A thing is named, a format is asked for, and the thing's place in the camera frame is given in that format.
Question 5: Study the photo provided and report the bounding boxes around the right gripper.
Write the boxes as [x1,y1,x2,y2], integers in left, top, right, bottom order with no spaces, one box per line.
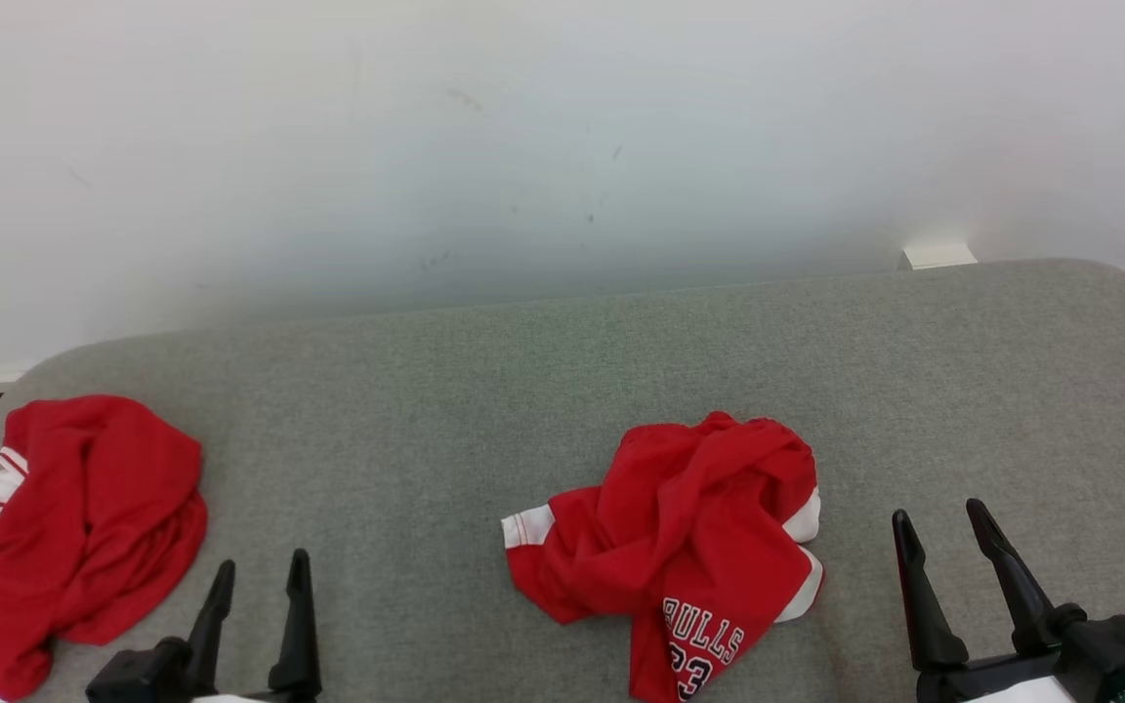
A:
[893,498,1089,703]

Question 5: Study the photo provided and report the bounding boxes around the red Bulls basketball shorts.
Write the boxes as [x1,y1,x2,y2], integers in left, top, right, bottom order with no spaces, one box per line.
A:
[501,410,825,703]

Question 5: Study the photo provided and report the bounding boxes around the white wall outlet box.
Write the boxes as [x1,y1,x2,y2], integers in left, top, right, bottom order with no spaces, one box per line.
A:
[901,242,979,271]

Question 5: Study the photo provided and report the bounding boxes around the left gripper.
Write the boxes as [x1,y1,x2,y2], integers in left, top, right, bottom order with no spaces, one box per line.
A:
[184,549,322,703]

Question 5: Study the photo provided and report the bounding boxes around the red shirt with white sleeves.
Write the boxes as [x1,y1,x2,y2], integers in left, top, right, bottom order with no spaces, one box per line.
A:
[0,394,209,703]

